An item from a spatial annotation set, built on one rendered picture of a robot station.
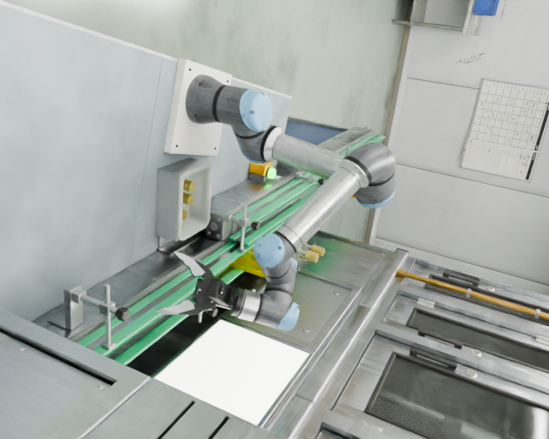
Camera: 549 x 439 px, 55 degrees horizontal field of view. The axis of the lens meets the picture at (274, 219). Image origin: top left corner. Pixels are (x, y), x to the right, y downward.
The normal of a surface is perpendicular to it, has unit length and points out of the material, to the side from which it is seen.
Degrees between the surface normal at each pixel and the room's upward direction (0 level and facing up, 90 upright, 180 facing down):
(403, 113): 90
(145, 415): 90
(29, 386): 90
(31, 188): 0
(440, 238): 90
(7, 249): 0
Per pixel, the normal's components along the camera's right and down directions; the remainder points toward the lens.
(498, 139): -0.44, 0.30
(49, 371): 0.11, -0.92
